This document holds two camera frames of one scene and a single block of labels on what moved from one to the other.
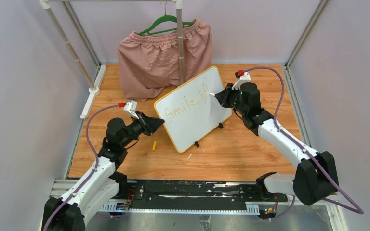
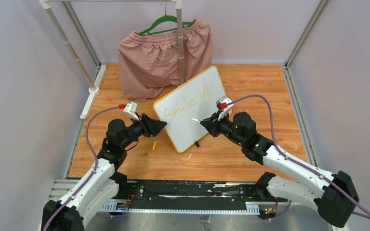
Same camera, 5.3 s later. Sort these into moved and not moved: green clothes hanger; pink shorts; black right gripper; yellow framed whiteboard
Moved: black right gripper
Not moved: pink shorts; green clothes hanger; yellow framed whiteboard
